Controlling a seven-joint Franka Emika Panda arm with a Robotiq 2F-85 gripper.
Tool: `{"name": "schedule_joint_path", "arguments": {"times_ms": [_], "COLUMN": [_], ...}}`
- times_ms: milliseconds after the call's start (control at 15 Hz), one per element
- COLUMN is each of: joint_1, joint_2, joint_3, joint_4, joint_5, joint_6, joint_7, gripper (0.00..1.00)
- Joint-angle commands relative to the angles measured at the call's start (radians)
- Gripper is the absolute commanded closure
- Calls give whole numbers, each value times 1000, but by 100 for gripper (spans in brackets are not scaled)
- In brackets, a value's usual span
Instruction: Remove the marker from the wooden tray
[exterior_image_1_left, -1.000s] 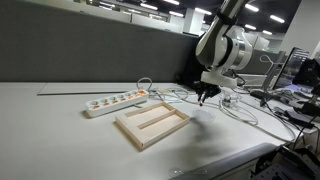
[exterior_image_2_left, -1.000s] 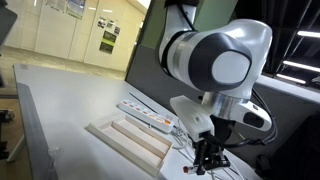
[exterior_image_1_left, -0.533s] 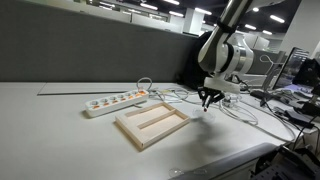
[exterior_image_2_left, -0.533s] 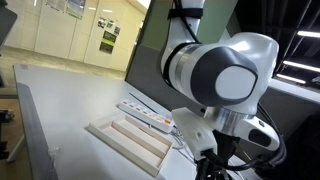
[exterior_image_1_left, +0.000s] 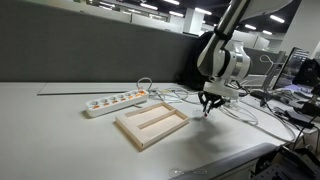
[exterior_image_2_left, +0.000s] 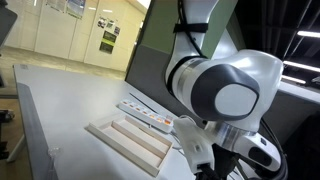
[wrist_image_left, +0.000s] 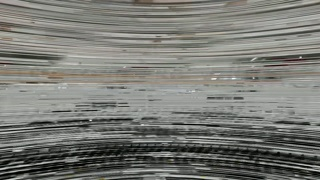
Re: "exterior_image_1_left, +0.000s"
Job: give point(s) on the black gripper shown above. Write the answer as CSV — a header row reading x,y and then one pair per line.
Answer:
x,y
210,97

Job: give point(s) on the red marker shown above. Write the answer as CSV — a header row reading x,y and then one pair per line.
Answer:
x,y
207,113

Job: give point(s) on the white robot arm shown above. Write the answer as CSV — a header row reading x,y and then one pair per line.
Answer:
x,y
220,60

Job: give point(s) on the shallow wooden tray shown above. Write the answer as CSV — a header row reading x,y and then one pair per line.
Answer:
x,y
151,128

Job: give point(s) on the clear round plastic lid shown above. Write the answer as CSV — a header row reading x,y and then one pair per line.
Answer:
x,y
197,112

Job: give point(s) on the yellow green label packet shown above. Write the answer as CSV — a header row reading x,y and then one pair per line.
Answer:
x,y
164,90

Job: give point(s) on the clear plastic glasses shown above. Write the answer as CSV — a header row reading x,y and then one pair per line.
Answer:
x,y
186,172

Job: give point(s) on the black flat desk device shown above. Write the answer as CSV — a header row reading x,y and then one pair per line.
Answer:
x,y
298,118

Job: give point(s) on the black computer monitor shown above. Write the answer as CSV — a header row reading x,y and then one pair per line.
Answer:
x,y
293,66

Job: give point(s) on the black perforated plate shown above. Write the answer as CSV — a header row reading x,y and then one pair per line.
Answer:
x,y
286,166

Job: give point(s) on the ceiling strip light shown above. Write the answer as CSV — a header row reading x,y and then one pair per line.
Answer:
x,y
277,19
149,6
176,13

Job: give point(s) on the white power strip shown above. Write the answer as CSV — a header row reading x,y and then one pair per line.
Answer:
x,y
113,103

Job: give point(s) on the black stand device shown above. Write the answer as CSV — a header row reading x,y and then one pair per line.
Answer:
x,y
308,71

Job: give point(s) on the gray desk partition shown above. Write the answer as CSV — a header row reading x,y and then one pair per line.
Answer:
x,y
83,50

